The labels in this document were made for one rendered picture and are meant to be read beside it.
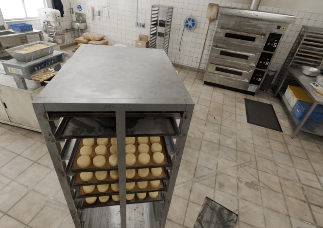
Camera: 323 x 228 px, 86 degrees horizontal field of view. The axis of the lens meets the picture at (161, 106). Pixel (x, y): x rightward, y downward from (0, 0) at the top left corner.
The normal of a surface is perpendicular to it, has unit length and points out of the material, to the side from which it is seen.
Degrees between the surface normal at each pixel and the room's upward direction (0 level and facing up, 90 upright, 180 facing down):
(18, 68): 90
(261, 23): 90
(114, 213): 0
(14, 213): 0
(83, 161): 0
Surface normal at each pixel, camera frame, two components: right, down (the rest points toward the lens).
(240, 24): -0.33, 0.48
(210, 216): 0.11, -0.83
